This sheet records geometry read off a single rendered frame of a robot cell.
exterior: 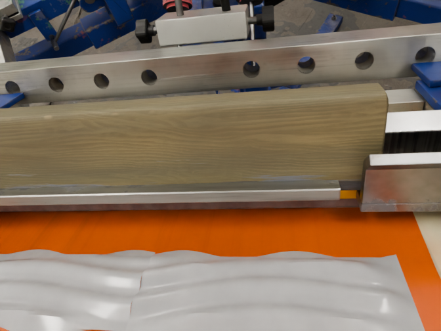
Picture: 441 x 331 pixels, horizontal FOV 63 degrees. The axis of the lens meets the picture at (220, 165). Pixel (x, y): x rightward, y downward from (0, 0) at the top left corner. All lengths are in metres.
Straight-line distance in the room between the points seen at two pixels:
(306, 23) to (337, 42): 1.76
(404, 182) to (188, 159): 0.16
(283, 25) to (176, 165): 1.98
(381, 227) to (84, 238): 0.25
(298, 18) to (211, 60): 1.81
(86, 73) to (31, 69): 0.08
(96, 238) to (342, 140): 0.22
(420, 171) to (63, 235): 0.29
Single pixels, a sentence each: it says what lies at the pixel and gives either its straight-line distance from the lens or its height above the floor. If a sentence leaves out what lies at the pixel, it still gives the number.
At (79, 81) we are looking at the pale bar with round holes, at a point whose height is 1.14.
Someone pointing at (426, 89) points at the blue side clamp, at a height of 1.16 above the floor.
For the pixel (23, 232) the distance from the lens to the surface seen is 0.38.
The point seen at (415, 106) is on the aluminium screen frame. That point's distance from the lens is 0.44.
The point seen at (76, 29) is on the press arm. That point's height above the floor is 0.92.
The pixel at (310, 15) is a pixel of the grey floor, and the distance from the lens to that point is 2.28.
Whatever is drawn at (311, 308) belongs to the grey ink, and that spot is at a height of 1.25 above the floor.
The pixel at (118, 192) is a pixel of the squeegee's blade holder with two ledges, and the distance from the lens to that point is 0.30.
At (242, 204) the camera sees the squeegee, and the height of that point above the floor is 1.20.
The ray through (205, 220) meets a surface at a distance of 0.32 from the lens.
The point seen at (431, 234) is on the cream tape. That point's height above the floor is 1.20.
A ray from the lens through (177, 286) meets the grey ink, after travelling 0.27.
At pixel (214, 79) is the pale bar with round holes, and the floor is 1.13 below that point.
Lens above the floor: 1.49
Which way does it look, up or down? 61 degrees down
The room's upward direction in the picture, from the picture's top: 20 degrees counter-clockwise
